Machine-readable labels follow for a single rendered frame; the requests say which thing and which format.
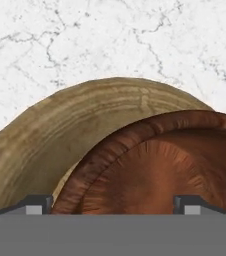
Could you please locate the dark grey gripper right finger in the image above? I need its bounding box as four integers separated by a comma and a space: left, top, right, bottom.
172, 194, 226, 215

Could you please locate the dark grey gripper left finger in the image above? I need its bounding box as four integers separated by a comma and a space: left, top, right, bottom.
0, 194, 54, 215

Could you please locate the reddish brown wooden bowl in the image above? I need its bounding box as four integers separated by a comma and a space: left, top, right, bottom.
51, 109, 226, 215

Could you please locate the light tan wooden bowl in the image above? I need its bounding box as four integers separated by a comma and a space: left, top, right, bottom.
0, 77, 215, 214

